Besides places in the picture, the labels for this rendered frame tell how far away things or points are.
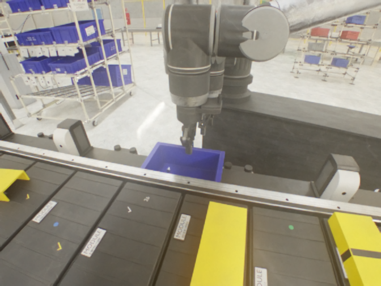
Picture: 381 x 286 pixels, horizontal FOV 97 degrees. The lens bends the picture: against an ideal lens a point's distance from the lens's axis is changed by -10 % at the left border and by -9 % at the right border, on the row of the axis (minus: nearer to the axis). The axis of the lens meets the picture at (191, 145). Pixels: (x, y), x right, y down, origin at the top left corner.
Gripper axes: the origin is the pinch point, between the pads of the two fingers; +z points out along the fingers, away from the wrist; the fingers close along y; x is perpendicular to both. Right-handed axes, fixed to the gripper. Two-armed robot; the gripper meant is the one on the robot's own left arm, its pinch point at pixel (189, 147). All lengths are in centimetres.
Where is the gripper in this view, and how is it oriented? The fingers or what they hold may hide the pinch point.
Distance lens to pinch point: 61.6
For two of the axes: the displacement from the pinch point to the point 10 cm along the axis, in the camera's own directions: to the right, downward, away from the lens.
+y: -2.3, 5.8, -7.8
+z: 0.0, 8.0, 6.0
